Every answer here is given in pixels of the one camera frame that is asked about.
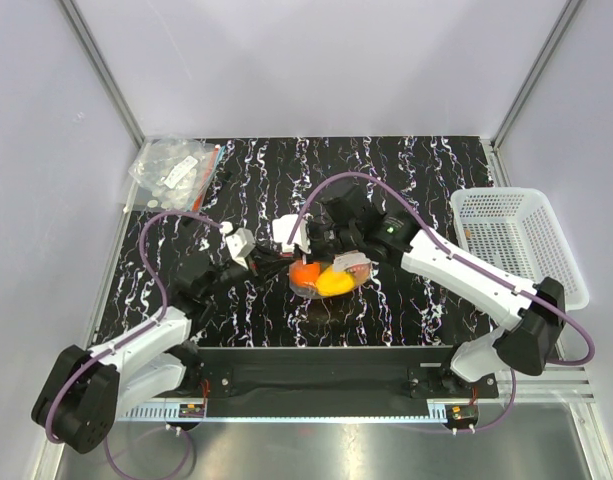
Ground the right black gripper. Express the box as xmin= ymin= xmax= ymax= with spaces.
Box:
xmin=292 ymin=221 xmax=360 ymax=265

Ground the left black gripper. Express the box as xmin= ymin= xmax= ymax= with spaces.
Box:
xmin=201 ymin=243 xmax=293 ymax=298

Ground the orange fruit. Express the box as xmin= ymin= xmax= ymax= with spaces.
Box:
xmin=289 ymin=260 xmax=321 ymax=288

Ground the clear zip bag orange zipper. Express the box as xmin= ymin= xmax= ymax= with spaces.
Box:
xmin=288 ymin=252 xmax=373 ymax=299

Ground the yellow bell pepper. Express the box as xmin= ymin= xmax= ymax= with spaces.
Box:
xmin=315 ymin=267 xmax=361 ymax=297

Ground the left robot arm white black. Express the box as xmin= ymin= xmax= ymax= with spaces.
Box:
xmin=31 ymin=247 xmax=293 ymax=454

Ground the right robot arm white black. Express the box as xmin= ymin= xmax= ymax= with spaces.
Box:
xmin=309 ymin=184 xmax=565 ymax=397

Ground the stack of spare zip bags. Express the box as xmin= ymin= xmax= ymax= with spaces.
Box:
xmin=128 ymin=136 xmax=223 ymax=212

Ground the black marbled table mat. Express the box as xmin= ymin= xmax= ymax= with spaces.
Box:
xmin=92 ymin=136 xmax=493 ymax=347

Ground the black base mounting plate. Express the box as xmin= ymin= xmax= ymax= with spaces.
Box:
xmin=162 ymin=346 xmax=499 ymax=410

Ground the white plastic mesh basket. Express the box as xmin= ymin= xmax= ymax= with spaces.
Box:
xmin=450 ymin=187 xmax=590 ymax=311

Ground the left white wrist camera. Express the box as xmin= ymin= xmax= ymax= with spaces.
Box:
xmin=219 ymin=221 xmax=256 ymax=270

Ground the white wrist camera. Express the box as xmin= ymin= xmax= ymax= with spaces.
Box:
xmin=271 ymin=214 xmax=311 ymax=256
xmin=219 ymin=221 xmax=256 ymax=270

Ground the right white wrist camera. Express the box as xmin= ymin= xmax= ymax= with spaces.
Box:
xmin=271 ymin=214 xmax=311 ymax=256

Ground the right aluminium frame post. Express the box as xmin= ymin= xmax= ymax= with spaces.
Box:
xmin=490 ymin=0 xmax=587 ymax=149

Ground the aluminium frame post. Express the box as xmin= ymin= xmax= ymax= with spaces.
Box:
xmin=56 ymin=0 xmax=145 ymax=148
xmin=490 ymin=0 xmax=587 ymax=149

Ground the white slotted cable duct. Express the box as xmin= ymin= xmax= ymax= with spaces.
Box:
xmin=117 ymin=399 xmax=447 ymax=424

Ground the left aluminium frame post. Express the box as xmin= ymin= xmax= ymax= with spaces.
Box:
xmin=56 ymin=0 xmax=145 ymax=148

